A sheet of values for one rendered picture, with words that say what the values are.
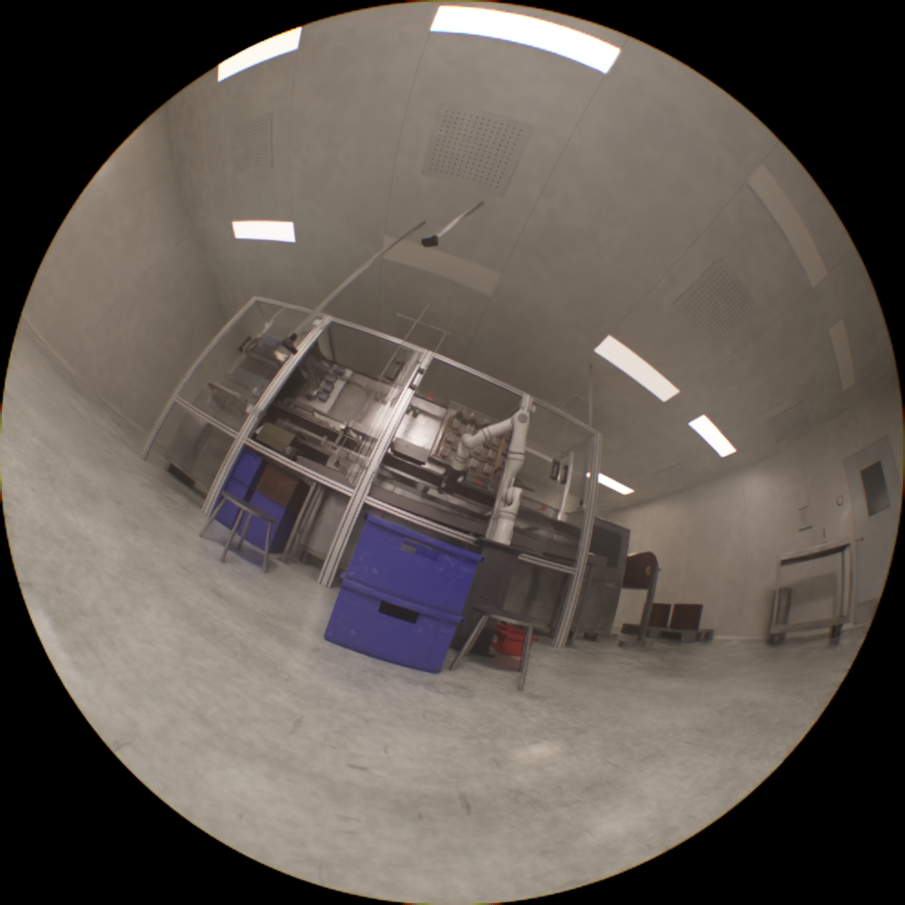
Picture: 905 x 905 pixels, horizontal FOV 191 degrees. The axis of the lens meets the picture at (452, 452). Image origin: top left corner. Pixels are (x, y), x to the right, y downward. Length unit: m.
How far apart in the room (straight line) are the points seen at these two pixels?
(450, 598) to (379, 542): 0.28
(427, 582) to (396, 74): 3.10
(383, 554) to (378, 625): 0.22
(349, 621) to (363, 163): 3.01
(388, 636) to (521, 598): 1.48
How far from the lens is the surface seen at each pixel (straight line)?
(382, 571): 0.84
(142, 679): 0.51
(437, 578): 0.86
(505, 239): 2.51
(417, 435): 2.37
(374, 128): 2.75
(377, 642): 0.89
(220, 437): 2.52
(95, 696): 0.47
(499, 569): 1.33
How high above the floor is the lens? 0.35
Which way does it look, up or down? 24 degrees up
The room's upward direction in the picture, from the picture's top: 20 degrees clockwise
